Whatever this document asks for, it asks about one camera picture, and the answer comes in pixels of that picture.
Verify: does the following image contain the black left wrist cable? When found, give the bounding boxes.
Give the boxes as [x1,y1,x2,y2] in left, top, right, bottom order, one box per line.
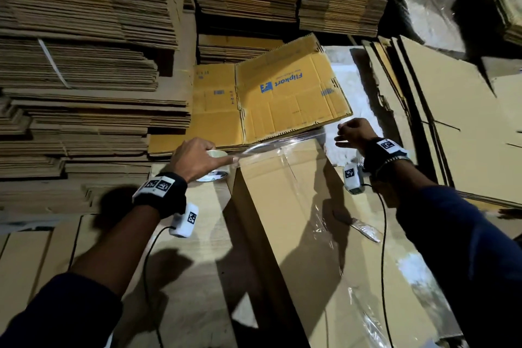
[142,225,177,348]

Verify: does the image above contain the person's right hand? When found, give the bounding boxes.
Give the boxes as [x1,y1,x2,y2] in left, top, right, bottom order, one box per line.
[333,117,381,152]

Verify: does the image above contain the person's left hand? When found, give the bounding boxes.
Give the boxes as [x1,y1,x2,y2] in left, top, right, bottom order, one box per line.
[166,137,238,185]

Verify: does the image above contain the plywood work board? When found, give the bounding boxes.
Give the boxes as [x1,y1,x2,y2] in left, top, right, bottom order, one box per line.
[110,163,466,348]

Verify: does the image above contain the silver bracelet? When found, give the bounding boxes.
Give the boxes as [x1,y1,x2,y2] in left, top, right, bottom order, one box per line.
[374,154,414,182]

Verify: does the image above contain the small metal cutter blade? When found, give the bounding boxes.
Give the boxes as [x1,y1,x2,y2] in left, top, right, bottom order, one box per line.
[332,210,383,244]

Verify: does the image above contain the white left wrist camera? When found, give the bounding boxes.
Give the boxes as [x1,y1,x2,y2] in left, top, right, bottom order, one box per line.
[168,202,202,239]

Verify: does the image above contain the white plastic sack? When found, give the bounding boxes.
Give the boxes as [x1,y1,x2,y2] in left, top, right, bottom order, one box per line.
[321,45,386,167]

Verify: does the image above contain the stacks of flat cardboard bundles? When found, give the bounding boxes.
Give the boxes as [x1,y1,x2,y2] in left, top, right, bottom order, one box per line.
[0,0,389,214]

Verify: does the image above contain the black right wrist band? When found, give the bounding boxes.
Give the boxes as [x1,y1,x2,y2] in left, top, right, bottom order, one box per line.
[361,137,412,178]

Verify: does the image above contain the clear plastic sheet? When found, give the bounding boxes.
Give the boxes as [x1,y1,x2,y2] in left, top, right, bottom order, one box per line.
[396,0,468,56]

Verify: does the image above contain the black wrist band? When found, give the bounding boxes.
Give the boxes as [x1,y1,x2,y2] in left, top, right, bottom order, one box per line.
[132,170,189,219]
[361,137,412,178]

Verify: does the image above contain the yellow carton with blue print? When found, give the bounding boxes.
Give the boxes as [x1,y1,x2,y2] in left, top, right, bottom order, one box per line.
[234,33,354,147]

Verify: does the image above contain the pile of brown cartons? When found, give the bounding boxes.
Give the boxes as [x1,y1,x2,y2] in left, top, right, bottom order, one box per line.
[362,35,522,211]

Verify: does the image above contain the person's right forearm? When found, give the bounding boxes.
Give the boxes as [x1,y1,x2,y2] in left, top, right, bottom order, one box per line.
[375,160,522,348]

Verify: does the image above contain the person's left forearm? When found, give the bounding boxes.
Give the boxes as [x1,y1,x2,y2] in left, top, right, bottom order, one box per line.
[0,205,166,348]

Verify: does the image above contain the black left wrist band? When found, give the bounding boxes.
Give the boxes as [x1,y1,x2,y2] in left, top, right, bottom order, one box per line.
[132,170,189,219]

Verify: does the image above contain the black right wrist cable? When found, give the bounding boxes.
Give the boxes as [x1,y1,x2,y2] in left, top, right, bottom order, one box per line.
[364,184,389,348]

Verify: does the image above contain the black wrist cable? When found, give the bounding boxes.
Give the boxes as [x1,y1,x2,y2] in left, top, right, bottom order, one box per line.
[364,184,389,348]
[142,225,177,348]

